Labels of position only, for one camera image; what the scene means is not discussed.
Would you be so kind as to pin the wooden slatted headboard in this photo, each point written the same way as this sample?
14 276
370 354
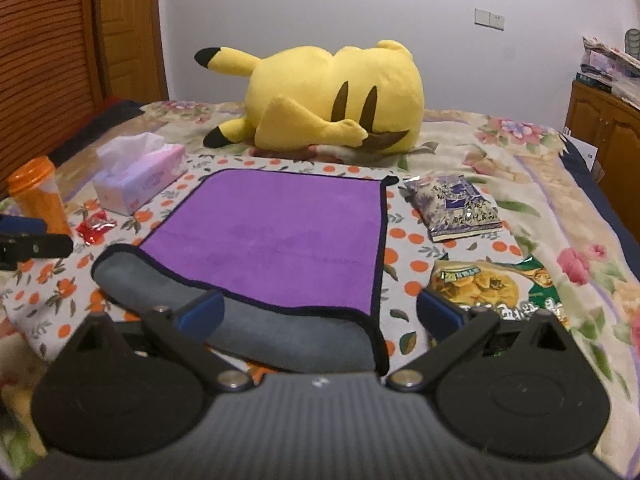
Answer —
50 78

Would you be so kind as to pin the stack of books and papers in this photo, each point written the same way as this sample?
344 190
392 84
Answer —
610 69

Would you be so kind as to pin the purple snack packet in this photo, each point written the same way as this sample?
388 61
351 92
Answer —
451 207

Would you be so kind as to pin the floral bed blanket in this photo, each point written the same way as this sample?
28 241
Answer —
550 206

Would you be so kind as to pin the pink tissue box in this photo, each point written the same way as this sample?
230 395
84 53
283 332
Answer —
134 169

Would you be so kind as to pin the orange plastic cup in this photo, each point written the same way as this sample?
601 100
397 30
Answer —
34 190

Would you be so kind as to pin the green instant noodle pack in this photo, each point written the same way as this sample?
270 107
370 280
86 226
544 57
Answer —
513 290

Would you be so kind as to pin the yellow Pikachu plush toy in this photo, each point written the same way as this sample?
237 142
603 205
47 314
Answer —
371 99

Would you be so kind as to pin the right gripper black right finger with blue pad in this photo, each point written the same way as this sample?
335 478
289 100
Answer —
458 334

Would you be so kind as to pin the purple and grey towel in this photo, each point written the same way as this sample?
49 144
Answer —
298 257

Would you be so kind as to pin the red candy wrapper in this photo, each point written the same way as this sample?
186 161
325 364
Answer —
93 228

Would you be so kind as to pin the orange dotted white cloth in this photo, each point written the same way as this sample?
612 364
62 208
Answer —
46 300

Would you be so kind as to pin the wooden door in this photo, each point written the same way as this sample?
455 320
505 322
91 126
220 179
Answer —
131 53

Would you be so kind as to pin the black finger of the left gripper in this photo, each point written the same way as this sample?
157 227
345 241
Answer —
15 249

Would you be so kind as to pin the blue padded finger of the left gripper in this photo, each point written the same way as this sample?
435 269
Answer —
16 225

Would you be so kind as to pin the wooden side cabinet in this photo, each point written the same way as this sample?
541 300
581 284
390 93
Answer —
612 126

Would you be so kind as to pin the white wall switch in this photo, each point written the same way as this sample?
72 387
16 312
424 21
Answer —
488 19

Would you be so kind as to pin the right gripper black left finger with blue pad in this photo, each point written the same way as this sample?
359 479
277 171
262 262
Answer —
182 335

